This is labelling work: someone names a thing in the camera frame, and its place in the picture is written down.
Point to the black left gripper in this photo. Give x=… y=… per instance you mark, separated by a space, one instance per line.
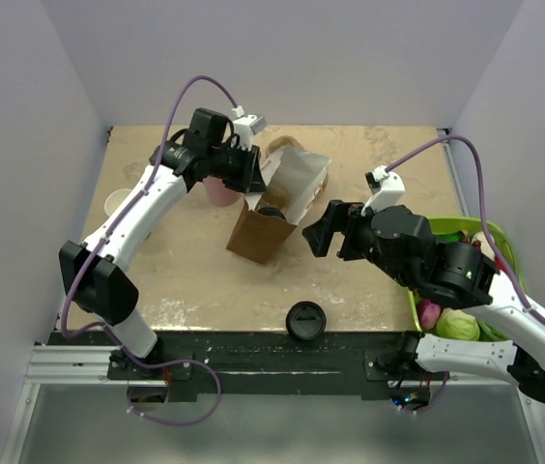
x=250 y=180

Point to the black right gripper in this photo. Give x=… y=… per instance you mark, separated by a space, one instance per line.
x=340 y=216

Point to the black cup lid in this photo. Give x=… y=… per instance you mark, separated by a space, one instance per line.
x=272 y=212

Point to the brown paper bag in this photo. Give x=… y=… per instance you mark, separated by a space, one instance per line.
x=258 y=238

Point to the cardboard two-cup carrier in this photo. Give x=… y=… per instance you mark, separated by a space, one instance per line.
x=277 y=197

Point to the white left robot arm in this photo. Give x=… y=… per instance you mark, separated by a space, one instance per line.
x=94 y=272

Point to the pink cylindrical container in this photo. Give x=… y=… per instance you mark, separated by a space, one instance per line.
x=218 y=194

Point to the stack of black cup lids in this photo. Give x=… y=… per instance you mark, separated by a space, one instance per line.
x=306 y=321

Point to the green plastic basket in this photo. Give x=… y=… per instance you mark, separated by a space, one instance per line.
x=471 y=225

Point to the green bottle yellow label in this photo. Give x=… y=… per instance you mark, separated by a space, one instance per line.
x=453 y=237

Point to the purple onion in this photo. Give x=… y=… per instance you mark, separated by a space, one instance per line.
x=428 y=314

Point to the white radish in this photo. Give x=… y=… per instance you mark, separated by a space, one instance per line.
x=481 y=238

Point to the green cabbage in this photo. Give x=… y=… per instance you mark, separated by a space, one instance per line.
x=456 y=324

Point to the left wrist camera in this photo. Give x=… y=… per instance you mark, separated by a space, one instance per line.
x=246 y=126

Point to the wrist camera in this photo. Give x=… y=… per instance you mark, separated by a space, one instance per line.
x=246 y=126
x=386 y=189

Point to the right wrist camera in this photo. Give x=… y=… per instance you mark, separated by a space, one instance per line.
x=386 y=189

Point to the black table front rail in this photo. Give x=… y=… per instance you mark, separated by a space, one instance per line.
x=369 y=365

